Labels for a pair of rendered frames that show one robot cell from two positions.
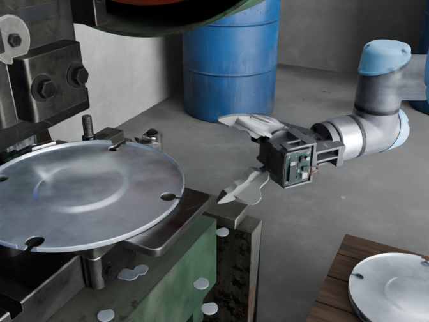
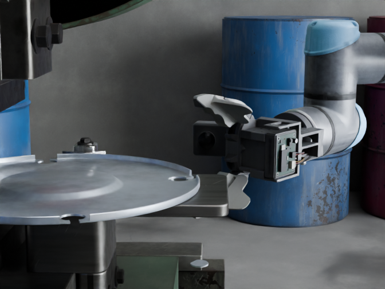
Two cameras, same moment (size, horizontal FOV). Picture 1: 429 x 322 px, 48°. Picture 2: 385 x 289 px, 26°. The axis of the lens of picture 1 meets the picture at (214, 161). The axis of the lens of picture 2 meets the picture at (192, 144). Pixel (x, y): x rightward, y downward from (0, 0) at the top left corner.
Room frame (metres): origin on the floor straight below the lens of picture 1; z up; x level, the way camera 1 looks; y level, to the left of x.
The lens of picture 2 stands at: (-0.23, 0.43, 0.97)
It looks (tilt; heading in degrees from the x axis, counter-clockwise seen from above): 10 degrees down; 334
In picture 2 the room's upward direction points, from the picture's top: straight up
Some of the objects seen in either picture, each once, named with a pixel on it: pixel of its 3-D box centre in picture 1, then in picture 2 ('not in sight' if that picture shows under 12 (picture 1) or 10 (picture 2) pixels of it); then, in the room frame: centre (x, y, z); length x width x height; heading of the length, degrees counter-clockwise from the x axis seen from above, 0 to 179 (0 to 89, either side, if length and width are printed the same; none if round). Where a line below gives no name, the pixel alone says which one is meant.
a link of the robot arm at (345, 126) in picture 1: (336, 141); (300, 137); (0.74, -0.21, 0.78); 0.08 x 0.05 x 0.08; 25
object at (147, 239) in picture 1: (113, 233); (106, 246); (0.56, 0.14, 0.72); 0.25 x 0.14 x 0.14; 63
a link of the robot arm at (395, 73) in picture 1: (391, 76); (340, 58); (0.77, -0.29, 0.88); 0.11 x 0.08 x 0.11; 89
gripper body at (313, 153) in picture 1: (299, 151); (272, 144); (0.70, -0.14, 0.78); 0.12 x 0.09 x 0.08; 115
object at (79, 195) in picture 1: (81, 186); (58, 183); (0.58, 0.19, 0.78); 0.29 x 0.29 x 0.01
